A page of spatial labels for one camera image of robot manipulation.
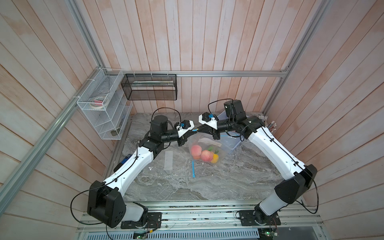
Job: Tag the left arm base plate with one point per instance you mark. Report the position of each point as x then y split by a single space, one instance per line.
147 221

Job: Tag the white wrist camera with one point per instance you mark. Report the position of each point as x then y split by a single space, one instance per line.
185 126
209 120

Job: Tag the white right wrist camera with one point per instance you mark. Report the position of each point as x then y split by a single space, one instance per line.
209 120

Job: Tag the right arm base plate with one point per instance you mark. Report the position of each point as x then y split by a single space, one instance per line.
254 218

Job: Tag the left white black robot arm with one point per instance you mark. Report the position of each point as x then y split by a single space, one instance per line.
106 202

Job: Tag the black mesh wall basket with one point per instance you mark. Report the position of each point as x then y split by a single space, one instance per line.
150 87

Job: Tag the pink toy peach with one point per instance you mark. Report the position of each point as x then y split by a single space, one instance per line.
206 156

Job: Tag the lavender plastic basket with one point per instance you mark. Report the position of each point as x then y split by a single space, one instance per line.
229 142

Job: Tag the clear zip-top bag on table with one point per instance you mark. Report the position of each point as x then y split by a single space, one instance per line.
177 161

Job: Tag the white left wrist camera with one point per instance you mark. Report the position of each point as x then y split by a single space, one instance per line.
185 126

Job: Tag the white wire shelf rack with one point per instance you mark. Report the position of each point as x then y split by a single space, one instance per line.
111 121

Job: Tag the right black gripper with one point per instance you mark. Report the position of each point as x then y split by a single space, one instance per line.
215 133

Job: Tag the clear zip-top bag blue zipper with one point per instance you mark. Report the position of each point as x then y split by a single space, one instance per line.
204 149

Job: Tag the pink peach basket front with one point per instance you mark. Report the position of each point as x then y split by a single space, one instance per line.
196 152

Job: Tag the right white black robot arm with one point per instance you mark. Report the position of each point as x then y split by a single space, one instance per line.
298 177

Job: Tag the blue black device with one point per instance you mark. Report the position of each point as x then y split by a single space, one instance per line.
120 164

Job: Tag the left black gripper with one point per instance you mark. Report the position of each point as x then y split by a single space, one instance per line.
183 138

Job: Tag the bundle of pens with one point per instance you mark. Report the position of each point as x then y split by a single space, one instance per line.
272 126

